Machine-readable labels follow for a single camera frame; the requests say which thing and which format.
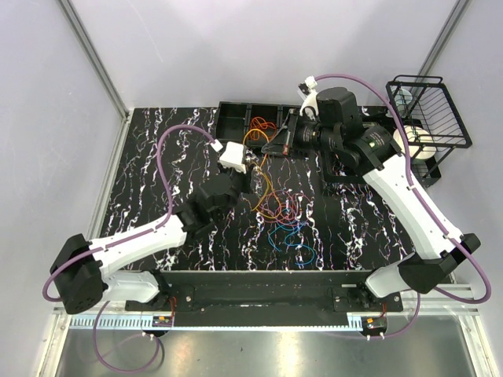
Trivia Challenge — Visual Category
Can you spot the black wire dish rack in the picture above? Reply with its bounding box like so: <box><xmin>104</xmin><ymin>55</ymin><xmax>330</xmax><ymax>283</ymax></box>
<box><xmin>386</xmin><ymin>75</ymin><xmax>472</xmax><ymax>188</ymax></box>

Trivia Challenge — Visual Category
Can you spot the aluminium ruler rail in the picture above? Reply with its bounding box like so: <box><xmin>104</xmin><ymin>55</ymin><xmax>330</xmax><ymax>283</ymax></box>
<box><xmin>69</xmin><ymin>314</ymin><xmax>382</xmax><ymax>332</ymax></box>

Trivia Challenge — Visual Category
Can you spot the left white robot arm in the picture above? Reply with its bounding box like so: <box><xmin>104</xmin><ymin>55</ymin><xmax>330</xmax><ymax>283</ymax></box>
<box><xmin>48</xmin><ymin>168</ymin><xmax>252</xmax><ymax>315</ymax></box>

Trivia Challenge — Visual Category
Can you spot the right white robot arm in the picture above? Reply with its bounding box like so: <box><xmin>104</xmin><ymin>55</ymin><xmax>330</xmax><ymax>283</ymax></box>
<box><xmin>261</xmin><ymin>87</ymin><xmax>480</xmax><ymax>312</ymax></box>

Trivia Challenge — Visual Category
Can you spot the black three-compartment bin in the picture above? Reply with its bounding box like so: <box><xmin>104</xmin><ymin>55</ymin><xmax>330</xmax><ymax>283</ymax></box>
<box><xmin>215</xmin><ymin>102</ymin><xmax>314</xmax><ymax>156</ymax></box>

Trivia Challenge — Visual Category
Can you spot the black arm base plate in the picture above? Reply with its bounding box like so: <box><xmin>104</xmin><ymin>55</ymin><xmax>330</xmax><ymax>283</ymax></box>
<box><xmin>125</xmin><ymin>271</ymin><xmax>403</xmax><ymax>330</ymax></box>

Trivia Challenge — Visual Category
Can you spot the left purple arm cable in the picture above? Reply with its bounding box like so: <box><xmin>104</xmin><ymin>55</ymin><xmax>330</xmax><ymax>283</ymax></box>
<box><xmin>42</xmin><ymin>124</ymin><xmax>223</xmax><ymax>372</ymax></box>

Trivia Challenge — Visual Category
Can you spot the blue cable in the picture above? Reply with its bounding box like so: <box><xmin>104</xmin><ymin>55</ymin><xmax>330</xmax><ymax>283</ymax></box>
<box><xmin>266</xmin><ymin>219</ymin><xmax>318</xmax><ymax>268</ymax></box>

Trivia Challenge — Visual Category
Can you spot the white ceramic bowl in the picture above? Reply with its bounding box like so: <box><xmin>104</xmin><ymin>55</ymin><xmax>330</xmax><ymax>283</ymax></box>
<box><xmin>405</xmin><ymin>125</ymin><xmax>437</xmax><ymax>163</ymax></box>

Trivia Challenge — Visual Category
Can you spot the pale blue cup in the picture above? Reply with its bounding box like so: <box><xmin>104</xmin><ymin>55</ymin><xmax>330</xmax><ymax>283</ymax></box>
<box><xmin>394</xmin><ymin>88</ymin><xmax>413</xmax><ymax>109</ymax></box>

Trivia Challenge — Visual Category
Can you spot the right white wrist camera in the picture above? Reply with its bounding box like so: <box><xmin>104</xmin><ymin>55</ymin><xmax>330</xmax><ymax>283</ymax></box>
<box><xmin>298</xmin><ymin>75</ymin><xmax>318</xmax><ymax>121</ymax></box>

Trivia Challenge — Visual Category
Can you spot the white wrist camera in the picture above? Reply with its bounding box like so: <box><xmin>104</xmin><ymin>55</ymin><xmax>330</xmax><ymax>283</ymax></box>
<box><xmin>298</xmin><ymin>75</ymin><xmax>318</xmax><ymax>121</ymax></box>
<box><xmin>210</xmin><ymin>139</ymin><xmax>247</xmax><ymax>174</ymax></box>

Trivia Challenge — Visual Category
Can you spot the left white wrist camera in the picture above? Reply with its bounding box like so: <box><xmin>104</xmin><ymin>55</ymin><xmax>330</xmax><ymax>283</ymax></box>
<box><xmin>210</xmin><ymin>139</ymin><xmax>247</xmax><ymax>174</ymax></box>

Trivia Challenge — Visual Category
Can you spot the pink cable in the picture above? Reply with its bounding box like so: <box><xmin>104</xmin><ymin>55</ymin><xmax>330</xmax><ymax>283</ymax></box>
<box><xmin>257</xmin><ymin>188</ymin><xmax>314</xmax><ymax>227</ymax></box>

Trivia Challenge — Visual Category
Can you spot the orange cable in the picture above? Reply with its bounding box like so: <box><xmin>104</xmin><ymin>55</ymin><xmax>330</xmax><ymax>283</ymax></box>
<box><xmin>249</xmin><ymin>115</ymin><xmax>278</xmax><ymax>137</ymax></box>

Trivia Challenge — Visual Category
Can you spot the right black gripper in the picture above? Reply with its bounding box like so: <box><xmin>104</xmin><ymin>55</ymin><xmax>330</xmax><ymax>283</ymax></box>
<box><xmin>262</xmin><ymin>109</ymin><xmax>340</xmax><ymax>160</ymax></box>

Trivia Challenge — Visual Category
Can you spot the black tray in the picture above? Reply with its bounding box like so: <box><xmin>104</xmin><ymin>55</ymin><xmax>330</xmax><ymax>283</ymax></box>
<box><xmin>316</xmin><ymin>112</ymin><xmax>424</xmax><ymax>182</ymax></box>

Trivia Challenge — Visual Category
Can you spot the yellow cable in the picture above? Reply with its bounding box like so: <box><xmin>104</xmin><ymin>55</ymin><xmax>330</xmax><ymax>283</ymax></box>
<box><xmin>242</xmin><ymin>128</ymin><xmax>284</xmax><ymax>221</ymax></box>

